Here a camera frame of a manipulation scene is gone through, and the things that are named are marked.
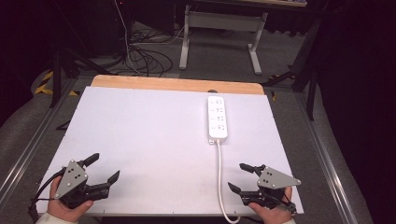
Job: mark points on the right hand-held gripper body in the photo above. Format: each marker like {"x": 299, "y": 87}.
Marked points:
{"x": 274, "y": 182}

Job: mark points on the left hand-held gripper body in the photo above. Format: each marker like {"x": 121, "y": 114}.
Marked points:
{"x": 72, "y": 179}

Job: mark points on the person's left hand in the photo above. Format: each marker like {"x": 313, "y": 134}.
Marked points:
{"x": 63, "y": 209}

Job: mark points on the person's right hand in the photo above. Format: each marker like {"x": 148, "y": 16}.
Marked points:
{"x": 274, "y": 215}

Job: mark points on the white table cover sheet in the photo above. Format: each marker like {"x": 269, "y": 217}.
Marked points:
{"x": 143, "y": 146}

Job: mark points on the white power strip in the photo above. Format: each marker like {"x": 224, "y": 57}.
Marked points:
{"x": 217, "y": 118}

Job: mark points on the yellow black floor tape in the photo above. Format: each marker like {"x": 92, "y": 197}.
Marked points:
{"x": 45, "y": 85}

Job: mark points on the black metal stand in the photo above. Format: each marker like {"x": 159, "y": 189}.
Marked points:
{"x": 308, "y": 68}
{"x": 59, "y": 71}

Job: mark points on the aluminium floor rail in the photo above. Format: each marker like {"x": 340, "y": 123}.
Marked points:
{"x": 330, "y": 161}
{"x": 31, "y": 140}

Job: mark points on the white metal desk frame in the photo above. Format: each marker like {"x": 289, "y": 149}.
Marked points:
{"x": 222, "y": 21}

